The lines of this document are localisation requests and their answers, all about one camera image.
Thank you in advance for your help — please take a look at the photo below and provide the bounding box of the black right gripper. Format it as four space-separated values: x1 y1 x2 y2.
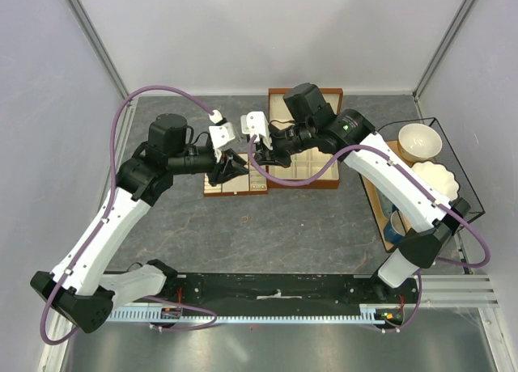
252 121 315 169

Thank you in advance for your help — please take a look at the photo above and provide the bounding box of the small brown jewelry tray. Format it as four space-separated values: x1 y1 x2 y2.
203 153 268 197

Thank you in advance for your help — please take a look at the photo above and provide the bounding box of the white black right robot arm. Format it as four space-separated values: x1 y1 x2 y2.
241 82 471 302

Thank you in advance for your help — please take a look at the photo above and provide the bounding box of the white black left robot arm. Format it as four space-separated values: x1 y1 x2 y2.
30 112 248 333

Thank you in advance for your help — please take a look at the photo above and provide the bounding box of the large brown jewelry box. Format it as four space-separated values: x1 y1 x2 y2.
265 87 344 190

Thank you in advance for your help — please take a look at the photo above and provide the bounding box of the light blue oblong plate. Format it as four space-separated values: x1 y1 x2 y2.
376 188 397 220

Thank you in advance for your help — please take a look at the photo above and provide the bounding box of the wooden rack base board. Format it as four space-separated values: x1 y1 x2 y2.
359 139 466 254

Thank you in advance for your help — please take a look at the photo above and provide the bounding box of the blue cup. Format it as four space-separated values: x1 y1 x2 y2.
383 210 410 245

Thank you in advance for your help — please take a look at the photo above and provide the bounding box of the white bowl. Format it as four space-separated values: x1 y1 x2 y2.
397 123 443 163

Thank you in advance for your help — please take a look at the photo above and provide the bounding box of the white scalloped dish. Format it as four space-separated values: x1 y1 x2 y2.
411 161 460 201

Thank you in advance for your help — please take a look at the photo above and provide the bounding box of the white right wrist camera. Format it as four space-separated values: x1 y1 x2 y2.
240 111 273 150

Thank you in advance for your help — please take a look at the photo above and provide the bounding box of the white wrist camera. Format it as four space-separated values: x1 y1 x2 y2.
240 111 273 150
209 109 236 150

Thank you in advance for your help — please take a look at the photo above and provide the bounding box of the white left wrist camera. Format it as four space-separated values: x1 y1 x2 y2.
209 109 236 150

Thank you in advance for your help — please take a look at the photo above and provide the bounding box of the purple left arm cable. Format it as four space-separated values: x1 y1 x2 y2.
40 84 219 345

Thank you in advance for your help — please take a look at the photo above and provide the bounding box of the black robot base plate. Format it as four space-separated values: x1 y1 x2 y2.
158 273 419 315

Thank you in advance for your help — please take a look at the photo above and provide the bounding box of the light blue cable duct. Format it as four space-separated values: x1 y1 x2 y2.
107 303 385 324

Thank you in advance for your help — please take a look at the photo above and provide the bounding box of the black wire rack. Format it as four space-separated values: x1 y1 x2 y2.
361 117 485 236

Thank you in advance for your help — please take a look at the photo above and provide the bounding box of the left aluminium frame post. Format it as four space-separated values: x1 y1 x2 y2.
65 0 130 99

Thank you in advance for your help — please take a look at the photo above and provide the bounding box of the aluminium frame post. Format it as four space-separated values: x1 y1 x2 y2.
65 0 130 99
412 0 478 103

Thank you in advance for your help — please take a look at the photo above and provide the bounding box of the right aluminium frame post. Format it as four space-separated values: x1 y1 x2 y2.
412 0 478 103

